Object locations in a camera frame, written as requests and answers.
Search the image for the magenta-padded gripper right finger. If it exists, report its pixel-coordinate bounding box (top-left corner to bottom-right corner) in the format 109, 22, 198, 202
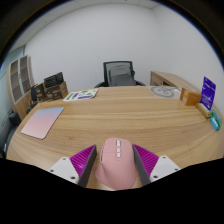
131, 143, 181, 187

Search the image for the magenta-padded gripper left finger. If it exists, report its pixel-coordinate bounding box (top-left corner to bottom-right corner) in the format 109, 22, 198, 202
49, 144, 98, 188

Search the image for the pink computer mouse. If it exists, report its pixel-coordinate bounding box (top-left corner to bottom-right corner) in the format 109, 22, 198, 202
95, 137, 138, 191

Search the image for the pink-blue gradient mouse pad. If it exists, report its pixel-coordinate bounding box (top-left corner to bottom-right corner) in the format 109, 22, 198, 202
20, 106, 66, 140

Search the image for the white sticker sheet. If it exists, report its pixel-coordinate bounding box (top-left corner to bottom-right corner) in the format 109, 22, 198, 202
62, 87, 100, 102

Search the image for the round grey disc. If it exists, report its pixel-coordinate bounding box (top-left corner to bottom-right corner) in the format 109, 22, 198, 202
149, 85, 176, 100

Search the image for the wide brown cardboard box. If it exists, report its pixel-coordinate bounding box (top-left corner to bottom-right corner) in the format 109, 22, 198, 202
43, 81, 69, 102

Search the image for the small yellowish wooden block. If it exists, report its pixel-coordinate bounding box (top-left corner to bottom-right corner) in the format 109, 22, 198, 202
195, 102, 213, 119

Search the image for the orange cardboard box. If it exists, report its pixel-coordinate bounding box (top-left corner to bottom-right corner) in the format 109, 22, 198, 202
179, 87, 203, 107

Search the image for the green-blue small box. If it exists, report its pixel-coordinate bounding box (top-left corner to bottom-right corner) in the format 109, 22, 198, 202
209, 109, 223, 132

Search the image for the tall brown cardboard box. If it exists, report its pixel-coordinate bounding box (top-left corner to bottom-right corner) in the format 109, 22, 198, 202
30, 83, 47, 103

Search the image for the wooden side desk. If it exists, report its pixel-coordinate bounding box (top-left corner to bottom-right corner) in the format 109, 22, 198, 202
149, 70, 202, 94

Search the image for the black printed box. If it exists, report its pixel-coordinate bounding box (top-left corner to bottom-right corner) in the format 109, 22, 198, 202
43, 71, 65, 89

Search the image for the purple card package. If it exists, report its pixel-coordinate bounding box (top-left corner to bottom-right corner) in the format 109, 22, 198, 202
200, 76, 217, 112

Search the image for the grey backpack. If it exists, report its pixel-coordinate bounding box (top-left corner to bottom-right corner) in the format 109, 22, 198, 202
108, 64, 137, 87

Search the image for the black mesh office chair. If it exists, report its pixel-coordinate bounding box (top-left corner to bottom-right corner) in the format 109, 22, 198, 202
94, 60, 147, 89

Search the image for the wooden shelf cabinet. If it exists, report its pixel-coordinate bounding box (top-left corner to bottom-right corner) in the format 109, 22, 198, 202
6, 54, 36, 121

